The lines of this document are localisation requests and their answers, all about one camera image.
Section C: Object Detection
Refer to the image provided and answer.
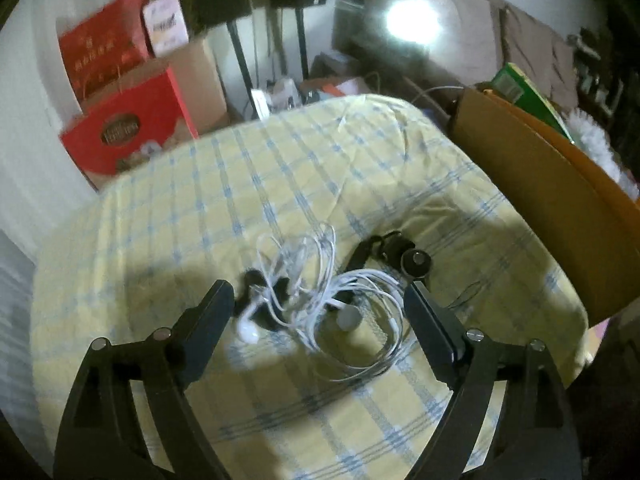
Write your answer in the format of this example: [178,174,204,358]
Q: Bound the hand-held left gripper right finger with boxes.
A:
[403,282,584,480]

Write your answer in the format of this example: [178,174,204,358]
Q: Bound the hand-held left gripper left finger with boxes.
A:
[52,280,236,480]

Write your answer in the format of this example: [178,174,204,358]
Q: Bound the white earphones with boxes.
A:
[240,222,407,377]

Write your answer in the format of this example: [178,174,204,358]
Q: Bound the orange-lined cardboard box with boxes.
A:
[446,87,640,327]

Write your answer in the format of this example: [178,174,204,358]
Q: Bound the white feather duster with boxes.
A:
[565,110,634,182]

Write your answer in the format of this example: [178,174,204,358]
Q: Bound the green toothpaste box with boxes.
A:
[487,62,577,144]

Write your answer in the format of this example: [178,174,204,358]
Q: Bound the yellow plaid tablecloth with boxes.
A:
[30,95,592,477]

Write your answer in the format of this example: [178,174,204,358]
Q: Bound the red chocolate gift bag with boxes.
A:
[60,66,200,192]

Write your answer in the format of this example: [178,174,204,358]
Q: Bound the brown cardboard box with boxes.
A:
[82,37,232,137]

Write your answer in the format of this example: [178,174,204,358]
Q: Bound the black speaker stand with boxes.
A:
[227,20,257,122]
[295,7,309,82]

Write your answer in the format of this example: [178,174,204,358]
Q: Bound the red gift box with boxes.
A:
[58,0,153,111]

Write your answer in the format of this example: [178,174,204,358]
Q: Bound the white tissue pack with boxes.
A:
[142,0,191,58]

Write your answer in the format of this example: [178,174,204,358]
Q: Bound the brown sofa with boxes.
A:
[332,0,587,112]

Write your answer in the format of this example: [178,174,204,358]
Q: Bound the lit flashlight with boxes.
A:
[382,0,444,54]

